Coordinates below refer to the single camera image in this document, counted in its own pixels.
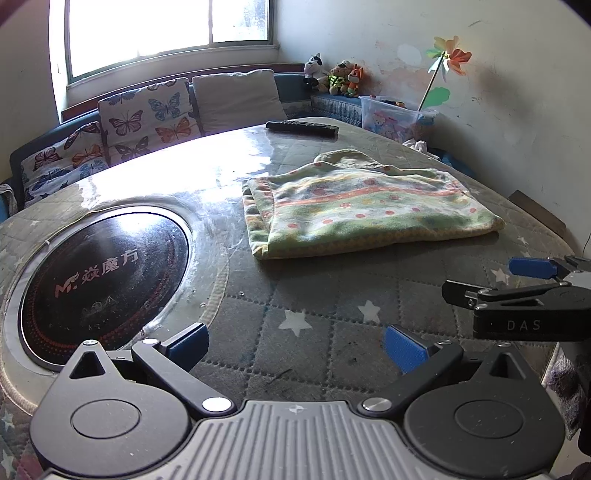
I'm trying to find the black and white plush cow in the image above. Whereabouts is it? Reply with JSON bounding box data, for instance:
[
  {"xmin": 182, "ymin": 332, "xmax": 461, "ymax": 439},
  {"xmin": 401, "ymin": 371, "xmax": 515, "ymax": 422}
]
[{"xmin": 302, "ymin": 52, "xmax": 331, "ymax": 91}]

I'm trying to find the green patterned towel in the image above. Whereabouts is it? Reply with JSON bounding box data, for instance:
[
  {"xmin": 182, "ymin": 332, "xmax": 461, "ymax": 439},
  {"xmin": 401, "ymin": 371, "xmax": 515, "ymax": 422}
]
[{"xmin": 242, "ymin": 150, "xmax": 506, "ymax": 261}]

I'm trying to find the dark blue sofa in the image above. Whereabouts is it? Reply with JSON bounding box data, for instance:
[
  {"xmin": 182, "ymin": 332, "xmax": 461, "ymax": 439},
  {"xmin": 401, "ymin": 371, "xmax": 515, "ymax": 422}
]
[{"xmin": 0, "ymin": 73, "xmax": 462, "ymax": 222}]

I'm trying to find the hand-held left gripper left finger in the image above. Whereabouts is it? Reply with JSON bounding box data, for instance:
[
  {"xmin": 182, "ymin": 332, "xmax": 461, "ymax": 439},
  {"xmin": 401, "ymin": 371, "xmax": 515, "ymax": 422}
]
[{"xmin": 69, "ymin": 322, "xmax": 237, "ymax": 415}]

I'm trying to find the brown wooden board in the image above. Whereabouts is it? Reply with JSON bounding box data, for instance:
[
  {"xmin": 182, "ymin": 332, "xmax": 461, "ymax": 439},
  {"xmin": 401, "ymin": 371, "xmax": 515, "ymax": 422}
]
[{"xmin": 507, "ymin": 189, "xmax": 568, "ymax": 241}]

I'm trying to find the large butterfly print cushion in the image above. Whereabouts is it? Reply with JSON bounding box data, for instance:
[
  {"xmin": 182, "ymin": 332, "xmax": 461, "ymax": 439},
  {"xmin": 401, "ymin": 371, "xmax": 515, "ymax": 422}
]
[{"xmin": 98, "ymin": 77, "xmax": 204, "ymax": 165}]

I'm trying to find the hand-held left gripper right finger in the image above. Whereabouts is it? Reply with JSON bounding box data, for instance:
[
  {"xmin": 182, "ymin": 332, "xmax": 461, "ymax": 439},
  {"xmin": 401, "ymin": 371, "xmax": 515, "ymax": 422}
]
[{"xmin": 359, "ymin": 324, "xmax": 540, "ymax": 413}]

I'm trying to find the small butterfly print cushion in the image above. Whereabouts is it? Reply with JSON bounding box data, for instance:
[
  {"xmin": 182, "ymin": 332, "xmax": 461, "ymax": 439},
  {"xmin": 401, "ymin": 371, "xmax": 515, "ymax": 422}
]
[
  {"xmin": 22, "ymin": 159, "xmax": 110, "ymax": 205},
  {"xmin": 20, "ymin": 121, "xmax": 107, "ymax": 182}
]

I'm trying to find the round black induction cooker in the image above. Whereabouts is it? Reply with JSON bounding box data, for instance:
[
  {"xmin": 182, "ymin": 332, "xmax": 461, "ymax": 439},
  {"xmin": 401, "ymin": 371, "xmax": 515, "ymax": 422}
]
[{"xmin": 2, "ymin": 207, "xmax": 193, "ymax": 371}]

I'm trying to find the window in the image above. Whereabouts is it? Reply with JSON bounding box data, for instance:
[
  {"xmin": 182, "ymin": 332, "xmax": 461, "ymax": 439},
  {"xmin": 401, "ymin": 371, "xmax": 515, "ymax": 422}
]
[{"xmin": 48, "ymin": 0, "xmax": 283, "ymax": 85}]

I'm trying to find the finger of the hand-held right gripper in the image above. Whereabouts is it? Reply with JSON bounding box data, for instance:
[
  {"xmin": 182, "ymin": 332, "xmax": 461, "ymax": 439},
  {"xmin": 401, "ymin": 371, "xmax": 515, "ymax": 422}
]
[
  {"xmin": 441, "ymin": 278, "xmax": 574, "ymax": 311},
  {"xmin": 508, "ymin": 255, "xmax": 579, "ymax": 281}
]

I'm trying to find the orange plush toy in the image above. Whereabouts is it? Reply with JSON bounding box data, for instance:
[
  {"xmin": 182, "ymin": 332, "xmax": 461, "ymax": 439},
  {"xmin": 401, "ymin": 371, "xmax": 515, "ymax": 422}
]
[{"xmin": 346, "ymin": 65, "xmax": 371, "ymax": 98}]

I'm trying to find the black remote control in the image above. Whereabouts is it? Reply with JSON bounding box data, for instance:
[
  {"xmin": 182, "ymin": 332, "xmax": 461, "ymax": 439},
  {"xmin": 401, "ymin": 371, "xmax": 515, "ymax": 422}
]
[{"xmin": 265, "ymin": 120, "xmax": 339, "ymax": 140}]

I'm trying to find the plush bear with green vest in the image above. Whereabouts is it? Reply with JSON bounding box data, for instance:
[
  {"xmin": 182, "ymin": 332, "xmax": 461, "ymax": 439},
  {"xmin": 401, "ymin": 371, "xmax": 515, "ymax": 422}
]
[{"xmin": 328, "ymin": 62, "xmax": 354, "ymax": 96}]

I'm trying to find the clear plastic storage box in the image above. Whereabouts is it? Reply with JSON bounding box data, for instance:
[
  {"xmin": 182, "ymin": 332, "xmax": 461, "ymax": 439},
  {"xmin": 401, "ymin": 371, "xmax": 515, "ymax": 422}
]
[{"xmin": 359, "ymin": 95, "xmax": 437, "ymax": 142}]

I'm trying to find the plain beige cushion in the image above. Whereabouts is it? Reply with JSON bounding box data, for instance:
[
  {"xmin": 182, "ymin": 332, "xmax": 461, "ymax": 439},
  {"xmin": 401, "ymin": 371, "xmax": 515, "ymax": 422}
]
[{"xmin": 191, "ymin": 69, "xmax": 290, "ymax": 137}]

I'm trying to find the colourful pinwheel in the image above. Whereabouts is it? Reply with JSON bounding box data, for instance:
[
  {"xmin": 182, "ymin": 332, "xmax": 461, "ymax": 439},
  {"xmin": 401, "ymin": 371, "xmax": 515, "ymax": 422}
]
[{"xmin": 417, "ymin": 36, "xmax": 473, "ymax": 112}]

